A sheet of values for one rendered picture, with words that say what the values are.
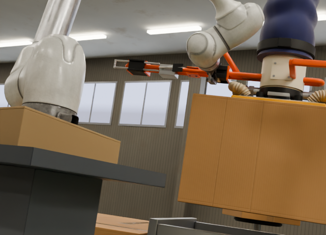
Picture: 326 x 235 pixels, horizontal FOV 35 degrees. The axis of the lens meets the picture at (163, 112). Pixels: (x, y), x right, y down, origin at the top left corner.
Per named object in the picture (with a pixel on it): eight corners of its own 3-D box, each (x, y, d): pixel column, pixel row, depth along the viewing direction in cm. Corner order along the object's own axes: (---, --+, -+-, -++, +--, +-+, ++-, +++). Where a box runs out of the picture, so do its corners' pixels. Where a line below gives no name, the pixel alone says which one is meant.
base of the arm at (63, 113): (44, 118, 129) (48, 96, 131) (0, 124, 145) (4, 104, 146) (101, 135, 142) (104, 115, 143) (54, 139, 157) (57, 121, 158)
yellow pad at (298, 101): (324, 114, 195) (325, 101, 195) (325, 109, 185) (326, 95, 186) (234, 105, 204) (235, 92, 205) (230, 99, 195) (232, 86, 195)
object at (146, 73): (150, 76, 225) (152, 65, 226) (145, 72, 218) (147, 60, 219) (131, 75, 227) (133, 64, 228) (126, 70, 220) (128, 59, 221)
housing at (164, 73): (178, 79, 220) (179, 69, 221) (174, 75, 214) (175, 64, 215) (162, 78, 222) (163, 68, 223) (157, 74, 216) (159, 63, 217)
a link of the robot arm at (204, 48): (201, 75, 187) (232, 55, 186) (192, 63, 172) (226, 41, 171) (186, 52, 190) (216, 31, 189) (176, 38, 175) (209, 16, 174)
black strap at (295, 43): (314, 66, 215) (315, 57, 215) (315, 49, 193) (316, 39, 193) (258, 62, 221) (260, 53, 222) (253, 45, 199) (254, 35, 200)
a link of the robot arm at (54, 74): (31, 98, 135) (46, 20, 141) (10, 108, 150) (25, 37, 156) (88, 113, 143) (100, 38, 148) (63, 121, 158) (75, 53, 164)
